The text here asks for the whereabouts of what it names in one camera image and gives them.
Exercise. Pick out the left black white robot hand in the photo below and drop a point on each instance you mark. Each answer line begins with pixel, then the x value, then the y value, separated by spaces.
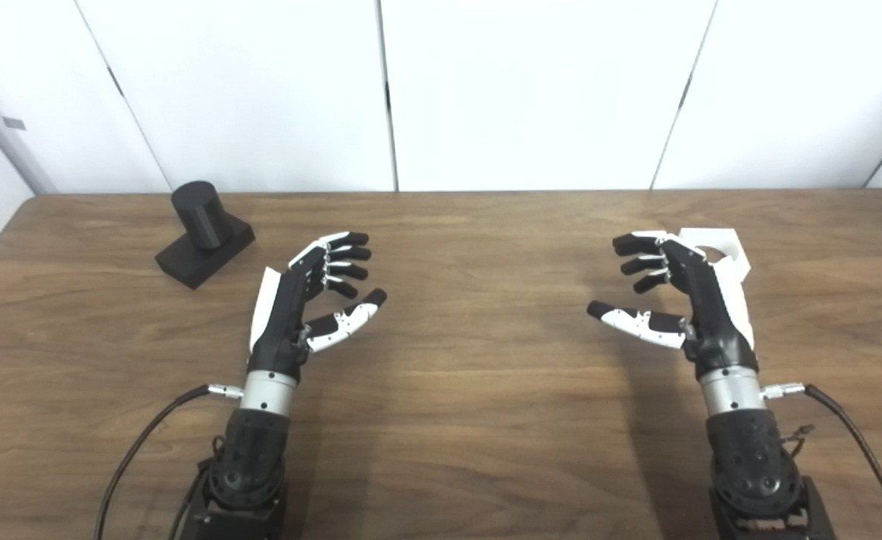
pixel 285 315

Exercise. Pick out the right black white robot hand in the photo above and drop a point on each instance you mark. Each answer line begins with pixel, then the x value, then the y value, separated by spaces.
pixel 711 315

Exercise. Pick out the white square piece with hole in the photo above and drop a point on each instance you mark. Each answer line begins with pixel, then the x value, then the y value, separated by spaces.
pixel 720 238

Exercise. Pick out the black peg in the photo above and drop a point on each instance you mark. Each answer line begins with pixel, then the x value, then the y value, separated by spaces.
pixel 199 217

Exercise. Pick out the small gray wall tag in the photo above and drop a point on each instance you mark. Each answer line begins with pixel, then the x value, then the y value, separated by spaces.
pixel 13 123

